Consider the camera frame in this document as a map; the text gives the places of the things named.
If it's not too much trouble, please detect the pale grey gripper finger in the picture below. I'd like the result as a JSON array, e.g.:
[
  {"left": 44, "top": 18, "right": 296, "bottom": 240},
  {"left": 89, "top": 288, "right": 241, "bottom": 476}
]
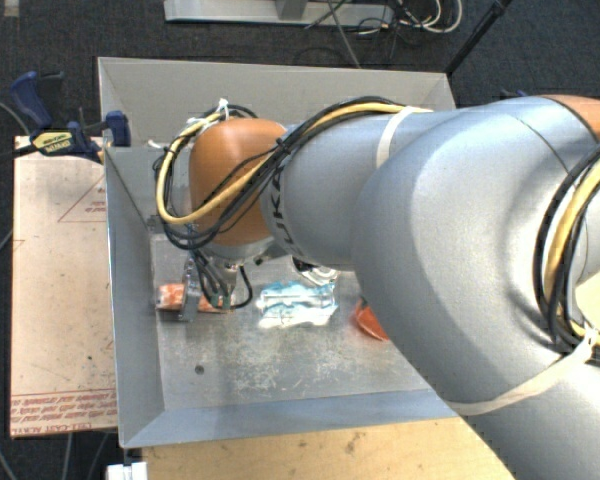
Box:
[{"left": 178, "top": 256, "right": 205, "bottom": 323}]

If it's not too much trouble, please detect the orange packet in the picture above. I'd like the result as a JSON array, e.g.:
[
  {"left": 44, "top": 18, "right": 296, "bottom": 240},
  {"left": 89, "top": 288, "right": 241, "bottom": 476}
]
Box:
[{"left": 155, "top": 282, "right": 222, "bottom": 315}]

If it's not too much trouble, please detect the brown cardboard board red print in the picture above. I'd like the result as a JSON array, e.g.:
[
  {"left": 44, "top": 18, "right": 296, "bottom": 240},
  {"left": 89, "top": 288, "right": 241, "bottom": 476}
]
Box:
[{"left": 9, "top": 135, "right": 120, "bottom": 440}]

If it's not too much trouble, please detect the black cylinder on white bracket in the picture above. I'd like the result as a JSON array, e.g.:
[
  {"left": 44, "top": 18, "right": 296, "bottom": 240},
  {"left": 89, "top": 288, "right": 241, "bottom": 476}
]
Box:
[{"left": 292, "top": 257, "right": 340, "bottom": 286}]

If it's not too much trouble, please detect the grey metal bin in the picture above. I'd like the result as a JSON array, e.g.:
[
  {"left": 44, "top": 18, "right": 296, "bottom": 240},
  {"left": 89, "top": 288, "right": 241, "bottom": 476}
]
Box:
[{"left": 97, "top": 56, "right": 460, "bottom": 450}]

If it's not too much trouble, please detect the orange round object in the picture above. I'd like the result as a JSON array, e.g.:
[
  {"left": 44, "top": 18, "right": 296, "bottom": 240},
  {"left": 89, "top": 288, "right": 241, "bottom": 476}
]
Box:
[{"left": 353, "top": 296, "right": 392, "bottom": 343}]

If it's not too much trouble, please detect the clear packet with blue print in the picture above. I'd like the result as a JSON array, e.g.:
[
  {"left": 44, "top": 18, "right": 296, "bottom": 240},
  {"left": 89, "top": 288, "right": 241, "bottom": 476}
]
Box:
[{"left": 256, "top": 279, "right": 341, "bottom": 330}]

